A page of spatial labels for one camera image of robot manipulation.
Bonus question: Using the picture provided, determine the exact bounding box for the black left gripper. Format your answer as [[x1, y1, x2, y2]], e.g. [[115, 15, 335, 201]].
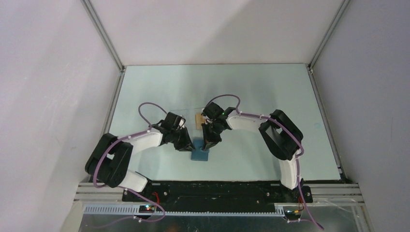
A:
[[171, 126, 196, 152]]

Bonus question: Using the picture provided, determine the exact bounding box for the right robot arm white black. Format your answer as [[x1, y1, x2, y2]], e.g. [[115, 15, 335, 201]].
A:
[[201, 102, 304, 202]]

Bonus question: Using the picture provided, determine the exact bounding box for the clear acrylic card box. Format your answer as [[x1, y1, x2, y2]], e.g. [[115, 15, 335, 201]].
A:
[[171, 107, 203, 130]]

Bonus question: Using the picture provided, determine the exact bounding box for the blue leather card holder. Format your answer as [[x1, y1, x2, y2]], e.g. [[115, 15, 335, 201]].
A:
[[190, 138, 209, 161]]

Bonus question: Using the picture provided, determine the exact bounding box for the left aluminium frame post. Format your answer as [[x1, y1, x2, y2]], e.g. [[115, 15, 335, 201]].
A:
[[80, 0, 125, 72]]

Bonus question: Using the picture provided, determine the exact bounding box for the gold card in box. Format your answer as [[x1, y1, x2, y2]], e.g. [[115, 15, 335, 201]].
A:
[[195, 113, 206, 130]]

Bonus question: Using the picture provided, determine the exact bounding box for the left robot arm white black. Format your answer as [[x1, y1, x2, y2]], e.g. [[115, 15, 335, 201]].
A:
[[85, 112, 195, 201]]

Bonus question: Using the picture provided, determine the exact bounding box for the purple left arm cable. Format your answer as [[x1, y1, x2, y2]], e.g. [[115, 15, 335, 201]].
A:
[[92, 102, 169, 229]]

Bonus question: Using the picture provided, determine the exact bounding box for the aluminium frame post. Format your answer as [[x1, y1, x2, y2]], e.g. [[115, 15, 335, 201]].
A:
[[80, 0, 125, 72], [308, 0, 351, 70]]

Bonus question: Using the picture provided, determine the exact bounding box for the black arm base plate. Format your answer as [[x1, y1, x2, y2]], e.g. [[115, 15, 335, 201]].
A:
[[140, 181, 312, 203]]

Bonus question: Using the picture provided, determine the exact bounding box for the controller board with leds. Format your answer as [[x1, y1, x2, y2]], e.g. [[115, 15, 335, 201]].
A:
[[138, 204, 156, 214], [284, 210, 303, 223]]

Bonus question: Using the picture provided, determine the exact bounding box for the left controller board with leds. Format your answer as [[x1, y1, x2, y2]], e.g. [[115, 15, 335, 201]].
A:
[[138, 204, 156, 214]]

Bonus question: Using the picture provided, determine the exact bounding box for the right aluminium frame post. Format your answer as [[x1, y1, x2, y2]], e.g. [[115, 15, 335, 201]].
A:
[[308, 0, 351, 70]]

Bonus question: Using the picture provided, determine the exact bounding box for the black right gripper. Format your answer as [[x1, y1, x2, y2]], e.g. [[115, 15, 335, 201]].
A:
[[201, 121, 222, 151]]

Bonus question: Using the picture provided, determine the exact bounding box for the right controller board with leds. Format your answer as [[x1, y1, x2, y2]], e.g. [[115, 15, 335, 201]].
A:
[[284, 210, 303, 223]]

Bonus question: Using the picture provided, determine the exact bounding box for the grey slotted cable duct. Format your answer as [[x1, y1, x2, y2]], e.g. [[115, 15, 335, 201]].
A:
[[84, 204, 285, 217]]

